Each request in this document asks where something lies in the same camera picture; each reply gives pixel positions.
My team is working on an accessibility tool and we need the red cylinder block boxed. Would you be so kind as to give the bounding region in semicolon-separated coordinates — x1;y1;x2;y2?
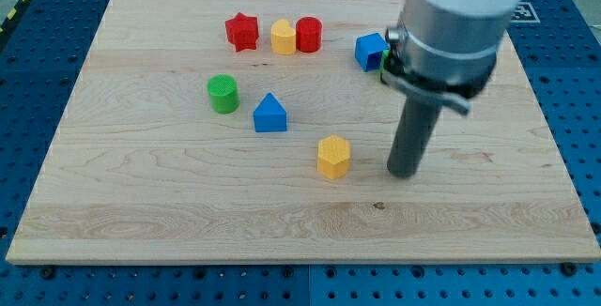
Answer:
296;17;323;53

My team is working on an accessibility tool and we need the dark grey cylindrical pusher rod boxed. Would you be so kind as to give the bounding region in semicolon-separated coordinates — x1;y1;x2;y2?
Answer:
387;99;441;178

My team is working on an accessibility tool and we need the green cylinder block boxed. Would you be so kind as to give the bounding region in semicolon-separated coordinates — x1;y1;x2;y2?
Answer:
207;74;239;114

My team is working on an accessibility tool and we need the light wooden board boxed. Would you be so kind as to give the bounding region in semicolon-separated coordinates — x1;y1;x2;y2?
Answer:
7;0;600;265

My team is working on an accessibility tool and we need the red star block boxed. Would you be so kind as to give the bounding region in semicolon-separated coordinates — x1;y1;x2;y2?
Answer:
224;12;259;52

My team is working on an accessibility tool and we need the yellow hexagon block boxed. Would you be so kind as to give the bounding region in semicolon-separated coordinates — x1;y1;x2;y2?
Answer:
316;135;351;179

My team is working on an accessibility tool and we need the blue triangle block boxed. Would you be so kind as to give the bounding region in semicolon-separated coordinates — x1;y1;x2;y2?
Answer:
253;93;287;132

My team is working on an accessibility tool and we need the yellow heart block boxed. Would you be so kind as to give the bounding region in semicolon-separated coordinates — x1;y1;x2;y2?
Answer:
270;19;297;55

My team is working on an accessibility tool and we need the green block behind arm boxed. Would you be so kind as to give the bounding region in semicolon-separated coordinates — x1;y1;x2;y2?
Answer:
379;49;390;84

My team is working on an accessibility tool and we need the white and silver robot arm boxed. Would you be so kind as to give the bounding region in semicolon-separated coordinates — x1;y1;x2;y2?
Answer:
381;0;520;115

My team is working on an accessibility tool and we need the blue cube block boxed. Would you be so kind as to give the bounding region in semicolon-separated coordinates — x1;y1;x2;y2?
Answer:
354;33;389;72

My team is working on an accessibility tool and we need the white fiducial marker tag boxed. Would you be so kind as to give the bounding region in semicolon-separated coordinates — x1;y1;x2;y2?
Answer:
511;1;540;23

